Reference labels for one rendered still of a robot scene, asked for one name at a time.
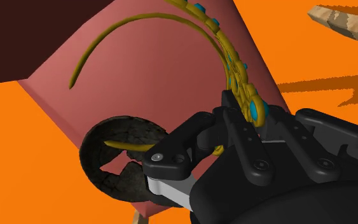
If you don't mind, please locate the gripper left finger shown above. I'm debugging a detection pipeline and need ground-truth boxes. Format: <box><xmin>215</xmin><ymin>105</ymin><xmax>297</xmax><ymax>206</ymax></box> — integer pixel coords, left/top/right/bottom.
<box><xmin>142</xmin><ymin>90</ymin><xmax>275</xmax><ymax>188</ymax></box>

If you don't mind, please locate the gold tiara with blue gems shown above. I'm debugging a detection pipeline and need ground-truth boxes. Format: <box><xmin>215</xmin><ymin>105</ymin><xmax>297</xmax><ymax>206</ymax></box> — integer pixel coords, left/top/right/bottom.
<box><xmin>68</xmin><ymin>0</ymin><xmax>271</xmax><ymax>157</ymax></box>

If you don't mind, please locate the black cracked ring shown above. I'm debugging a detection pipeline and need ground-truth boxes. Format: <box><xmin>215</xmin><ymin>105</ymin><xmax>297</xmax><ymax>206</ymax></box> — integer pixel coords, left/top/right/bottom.
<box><xmin>78</xmin><ymin>115</ymin><xmax>184</xmax><ymax>209</ymax></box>

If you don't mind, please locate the light wooden furniture piece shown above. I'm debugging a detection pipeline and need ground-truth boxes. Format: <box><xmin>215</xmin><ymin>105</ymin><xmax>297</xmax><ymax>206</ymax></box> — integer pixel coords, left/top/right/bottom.
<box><xmin>307</xmin><ymin>4</ymin><xmax>358</xmax><ymax>48</ymax></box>

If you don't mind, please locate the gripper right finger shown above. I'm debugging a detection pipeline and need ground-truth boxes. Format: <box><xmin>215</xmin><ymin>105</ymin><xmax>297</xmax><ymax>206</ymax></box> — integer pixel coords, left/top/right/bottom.
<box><xmin>266</xmin><ymin>104</ymin><xmax>358</xmax><ymax>185</ymax></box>

